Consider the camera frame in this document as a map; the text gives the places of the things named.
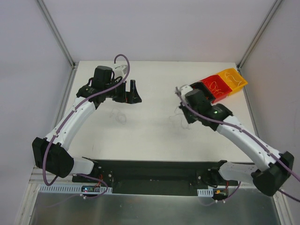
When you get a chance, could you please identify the white cables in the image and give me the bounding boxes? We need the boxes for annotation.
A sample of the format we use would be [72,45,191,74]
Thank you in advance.
[110,108,128,124]
[222,73,242,86]

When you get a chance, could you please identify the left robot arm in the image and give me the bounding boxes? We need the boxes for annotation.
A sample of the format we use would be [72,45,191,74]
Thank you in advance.
[32,63,142,182]

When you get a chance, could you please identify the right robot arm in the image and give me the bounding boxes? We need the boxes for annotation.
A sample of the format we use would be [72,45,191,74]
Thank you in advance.
[175,85,299,196]

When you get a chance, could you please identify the black plastic bin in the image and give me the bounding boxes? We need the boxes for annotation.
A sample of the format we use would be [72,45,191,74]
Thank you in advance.
[190,81,215,103]

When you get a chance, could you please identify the red plastic bin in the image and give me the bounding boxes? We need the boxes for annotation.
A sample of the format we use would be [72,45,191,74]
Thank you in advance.
[201,75,232,103]

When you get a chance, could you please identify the yellow plastic bin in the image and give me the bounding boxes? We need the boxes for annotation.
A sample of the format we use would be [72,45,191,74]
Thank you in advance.
[218,68,248,96]

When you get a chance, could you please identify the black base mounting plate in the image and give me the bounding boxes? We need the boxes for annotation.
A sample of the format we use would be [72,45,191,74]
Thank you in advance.
[72,160,238,196]

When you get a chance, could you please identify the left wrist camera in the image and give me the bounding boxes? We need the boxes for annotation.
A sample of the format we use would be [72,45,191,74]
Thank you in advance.
[112,63,128,77]

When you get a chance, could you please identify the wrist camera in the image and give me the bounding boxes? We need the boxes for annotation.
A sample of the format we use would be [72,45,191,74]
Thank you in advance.
[112,63,128,77]
[178,85,193,97]

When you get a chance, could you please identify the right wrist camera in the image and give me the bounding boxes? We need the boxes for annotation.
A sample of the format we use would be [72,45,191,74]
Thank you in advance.
[178,85,193,97]

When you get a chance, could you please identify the right white cable duct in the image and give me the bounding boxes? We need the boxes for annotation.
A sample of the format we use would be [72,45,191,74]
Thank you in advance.
[197,188,214,197]

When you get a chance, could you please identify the white cable duct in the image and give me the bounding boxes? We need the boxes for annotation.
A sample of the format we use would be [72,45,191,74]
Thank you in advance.
[39,184,113,195]
[197,188,214,197]

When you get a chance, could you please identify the left white cable duct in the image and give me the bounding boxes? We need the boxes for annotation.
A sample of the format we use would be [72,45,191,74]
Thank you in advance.
[39,184,113,195]

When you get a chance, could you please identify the left aluminium frame post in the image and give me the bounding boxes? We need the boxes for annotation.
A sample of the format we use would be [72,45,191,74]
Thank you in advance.
[35,0,79,68]

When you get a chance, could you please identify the aluminium frame post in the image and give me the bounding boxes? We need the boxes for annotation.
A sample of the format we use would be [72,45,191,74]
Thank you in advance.
[237,0,284,72]
[35,0,79,68]

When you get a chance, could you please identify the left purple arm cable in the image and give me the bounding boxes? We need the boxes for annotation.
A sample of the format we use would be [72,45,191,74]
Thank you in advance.
[42,54,131,200]

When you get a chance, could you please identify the right aluminium frame post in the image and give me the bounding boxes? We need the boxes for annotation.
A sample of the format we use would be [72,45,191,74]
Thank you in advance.
[237,0,284,72]

